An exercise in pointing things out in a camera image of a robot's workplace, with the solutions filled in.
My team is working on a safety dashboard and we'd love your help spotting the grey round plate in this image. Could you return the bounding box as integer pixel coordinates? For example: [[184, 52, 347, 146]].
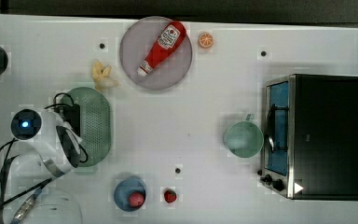
[[119, 16, 192, 91]]

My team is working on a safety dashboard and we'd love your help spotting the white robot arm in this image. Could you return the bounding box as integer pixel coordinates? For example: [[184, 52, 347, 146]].
[[10, 108, 82, 224]]

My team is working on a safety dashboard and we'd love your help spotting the blue bowl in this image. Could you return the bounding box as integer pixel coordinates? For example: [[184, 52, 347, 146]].
[[114, 176, 147, 212]]

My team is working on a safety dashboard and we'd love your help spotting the orange slice toy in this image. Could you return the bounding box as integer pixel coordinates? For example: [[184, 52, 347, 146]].
[[198, 32, 214, 49]]

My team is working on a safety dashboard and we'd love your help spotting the mint green oval strainer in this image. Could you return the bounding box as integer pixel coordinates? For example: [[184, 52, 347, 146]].
[[59, 87, 112, 167]]

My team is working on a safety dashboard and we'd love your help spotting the pink toy fruit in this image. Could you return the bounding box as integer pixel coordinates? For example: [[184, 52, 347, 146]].
[[128, 191, 145, 208]]

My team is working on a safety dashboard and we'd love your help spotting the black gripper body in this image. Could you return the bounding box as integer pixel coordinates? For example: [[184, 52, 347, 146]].
[[63, 104, 80, 134]]

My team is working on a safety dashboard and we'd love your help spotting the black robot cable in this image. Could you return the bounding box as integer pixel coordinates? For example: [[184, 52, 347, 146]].
[[0, 92, 90, 224]]

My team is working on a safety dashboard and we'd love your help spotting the silver black toaster oven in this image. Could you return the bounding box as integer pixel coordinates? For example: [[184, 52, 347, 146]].
[[258, 74, 358, 201]]

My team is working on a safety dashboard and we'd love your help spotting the mint green cup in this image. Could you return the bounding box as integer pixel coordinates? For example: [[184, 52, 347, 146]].
[[223, 114, 264, 158]]

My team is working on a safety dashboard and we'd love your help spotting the peeled banana toy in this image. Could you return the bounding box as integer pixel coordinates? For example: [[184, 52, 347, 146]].
[[91, 61, 119, 91]]

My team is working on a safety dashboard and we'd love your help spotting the red strawberry toy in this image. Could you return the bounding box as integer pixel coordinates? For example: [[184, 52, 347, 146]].
[[164, 189, 177, 203]]

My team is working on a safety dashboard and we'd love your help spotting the red ketchup bottle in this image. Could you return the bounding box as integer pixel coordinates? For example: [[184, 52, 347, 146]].
[[137, 21, 186, 77]]

